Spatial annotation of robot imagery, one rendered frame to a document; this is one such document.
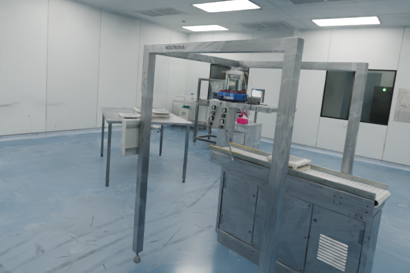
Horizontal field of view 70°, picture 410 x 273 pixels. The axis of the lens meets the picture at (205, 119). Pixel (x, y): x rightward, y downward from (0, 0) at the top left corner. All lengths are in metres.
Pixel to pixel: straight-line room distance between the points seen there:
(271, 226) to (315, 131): 6.12
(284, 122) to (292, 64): 0.26
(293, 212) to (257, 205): 0.31
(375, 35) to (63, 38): 6.57
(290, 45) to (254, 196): 1.41
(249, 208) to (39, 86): 5.25
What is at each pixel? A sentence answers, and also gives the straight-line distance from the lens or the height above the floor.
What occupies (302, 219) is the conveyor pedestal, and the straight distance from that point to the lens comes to 2.27.
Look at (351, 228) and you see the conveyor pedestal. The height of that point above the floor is 0.59.
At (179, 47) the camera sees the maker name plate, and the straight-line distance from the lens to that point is 1.85.
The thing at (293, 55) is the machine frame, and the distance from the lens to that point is 1.35.
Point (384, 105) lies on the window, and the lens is 7.23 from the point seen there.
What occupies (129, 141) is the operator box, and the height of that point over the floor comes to 0.94.
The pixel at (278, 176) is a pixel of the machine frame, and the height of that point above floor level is 1.01.
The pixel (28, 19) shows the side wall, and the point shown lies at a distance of 6.72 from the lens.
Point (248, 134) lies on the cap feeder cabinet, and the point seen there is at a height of 0.59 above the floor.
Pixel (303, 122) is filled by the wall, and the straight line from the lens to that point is 7.57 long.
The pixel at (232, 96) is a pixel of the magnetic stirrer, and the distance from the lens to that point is 2.43.
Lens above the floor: 1.41
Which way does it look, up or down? 7 degrees down
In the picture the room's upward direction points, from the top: 5 degrees clockwise
